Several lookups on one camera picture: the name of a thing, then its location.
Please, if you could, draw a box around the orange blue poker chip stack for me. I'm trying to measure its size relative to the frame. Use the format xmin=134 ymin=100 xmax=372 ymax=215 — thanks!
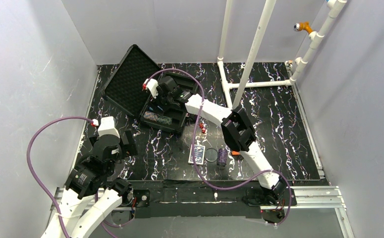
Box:
xmin=143 ymin=111 xmax=159 ymax=122

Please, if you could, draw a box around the white PVC pipe frame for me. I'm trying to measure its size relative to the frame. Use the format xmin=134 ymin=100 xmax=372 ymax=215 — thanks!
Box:
xmin=217 ymin=0 xmax=347 ymax=108

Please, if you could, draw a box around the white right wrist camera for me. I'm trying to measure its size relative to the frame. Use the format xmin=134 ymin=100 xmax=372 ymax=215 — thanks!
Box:
xmin=142 ymin=78 xmax=159 ymax=99

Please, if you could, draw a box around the black poker set case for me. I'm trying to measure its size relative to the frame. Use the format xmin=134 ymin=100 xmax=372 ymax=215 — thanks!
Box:
xmin=101 ymin=45 xmax=199 ymax=133

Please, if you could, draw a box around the blue playing card deck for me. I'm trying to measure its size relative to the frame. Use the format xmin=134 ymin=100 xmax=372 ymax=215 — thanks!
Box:
xmin=188 ymin=144 xmax=205 ymax=166

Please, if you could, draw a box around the black orange hex key set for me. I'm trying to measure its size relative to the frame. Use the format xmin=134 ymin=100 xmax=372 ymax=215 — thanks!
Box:
xmin=231 ymin=151 xmax=244 ymax=161

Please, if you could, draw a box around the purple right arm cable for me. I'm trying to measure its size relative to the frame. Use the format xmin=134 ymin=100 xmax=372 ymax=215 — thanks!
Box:
xmin=142 ymin=68 xmax=293 ymax=227

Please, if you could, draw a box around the purple poker chip stack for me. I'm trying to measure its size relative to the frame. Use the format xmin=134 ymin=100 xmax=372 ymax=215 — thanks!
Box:
xmin=217 ymin=148 xmax=228 ymax=167

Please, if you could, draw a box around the dark blue poker chip stack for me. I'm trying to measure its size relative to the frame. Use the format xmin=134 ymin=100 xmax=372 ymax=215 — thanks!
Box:
xmin=157 ymin=116 xmax=172 ymax=125

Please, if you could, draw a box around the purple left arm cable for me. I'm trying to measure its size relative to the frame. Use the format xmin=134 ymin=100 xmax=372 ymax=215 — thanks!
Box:
xmin=26 ymin=117 xmax=137 ymax=238

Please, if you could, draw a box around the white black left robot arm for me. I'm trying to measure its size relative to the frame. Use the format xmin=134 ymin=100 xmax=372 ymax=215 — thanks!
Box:
xmin=42 ymin=130 xmax=138 ymax=238

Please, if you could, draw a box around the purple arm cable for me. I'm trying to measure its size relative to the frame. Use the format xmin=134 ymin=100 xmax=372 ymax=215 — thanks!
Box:
xmin=142 ymin=68 xmax=293 ymax=227
xmin=26 ymin=117 xmax=137 ymax=238

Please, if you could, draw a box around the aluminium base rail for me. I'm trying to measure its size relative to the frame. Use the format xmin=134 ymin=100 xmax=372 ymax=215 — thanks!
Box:
xmin=44 ymin=185 xmax=355 ymax=238

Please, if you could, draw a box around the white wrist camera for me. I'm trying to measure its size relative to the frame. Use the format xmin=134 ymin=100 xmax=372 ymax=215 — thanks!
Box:
xmin=91 ymin=116 xmax=120 ymax=138
xmin=142 ymin=78 xmax=159 ymax=99

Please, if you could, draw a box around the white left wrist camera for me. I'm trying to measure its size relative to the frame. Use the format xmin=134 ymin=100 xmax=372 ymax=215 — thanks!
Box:
xmin=91 ymin=116 xmax=120 ymax=138

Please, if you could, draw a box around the orange mounted camera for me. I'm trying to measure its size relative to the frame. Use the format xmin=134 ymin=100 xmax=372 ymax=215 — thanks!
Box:
xmin=293 ymin=21 xmax=313 ymax=34

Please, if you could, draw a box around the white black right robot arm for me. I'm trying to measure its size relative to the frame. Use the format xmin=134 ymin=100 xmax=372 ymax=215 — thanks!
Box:
xmin=143 ymin=78 xmax=289 ymax=200

